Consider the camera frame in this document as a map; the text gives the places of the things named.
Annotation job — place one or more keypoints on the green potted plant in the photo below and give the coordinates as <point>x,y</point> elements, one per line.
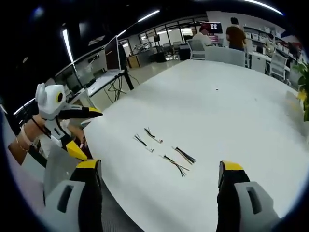
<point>304,79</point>

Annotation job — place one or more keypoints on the person's left hand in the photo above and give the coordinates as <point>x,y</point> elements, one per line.
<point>33,129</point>

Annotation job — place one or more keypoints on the wooden cabinet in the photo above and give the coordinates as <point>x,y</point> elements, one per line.
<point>133,61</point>

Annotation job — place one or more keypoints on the large dark monitor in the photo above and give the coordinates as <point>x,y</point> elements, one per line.
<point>113,54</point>

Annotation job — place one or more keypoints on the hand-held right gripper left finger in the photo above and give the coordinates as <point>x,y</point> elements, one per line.
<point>72,212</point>

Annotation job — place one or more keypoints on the white office desk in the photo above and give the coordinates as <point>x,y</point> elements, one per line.
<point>101,82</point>

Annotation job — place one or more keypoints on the storage shelves with boxes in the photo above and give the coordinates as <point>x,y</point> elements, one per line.
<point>268,38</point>

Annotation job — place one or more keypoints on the ceiling light strip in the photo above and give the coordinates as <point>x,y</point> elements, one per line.
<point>68,46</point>
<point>149,15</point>

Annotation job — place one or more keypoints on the wall screen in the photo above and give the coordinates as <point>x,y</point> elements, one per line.
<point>213,26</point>

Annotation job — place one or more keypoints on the white partition cabinet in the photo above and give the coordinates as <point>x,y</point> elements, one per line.
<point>224,55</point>

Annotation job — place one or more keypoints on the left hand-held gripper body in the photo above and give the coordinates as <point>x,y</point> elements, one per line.
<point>49,101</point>

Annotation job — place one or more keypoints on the white mesh office chair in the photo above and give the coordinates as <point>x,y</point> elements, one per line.
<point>278,66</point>
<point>196,49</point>

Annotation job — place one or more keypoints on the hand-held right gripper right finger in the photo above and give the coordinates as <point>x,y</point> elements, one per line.
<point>241,205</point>

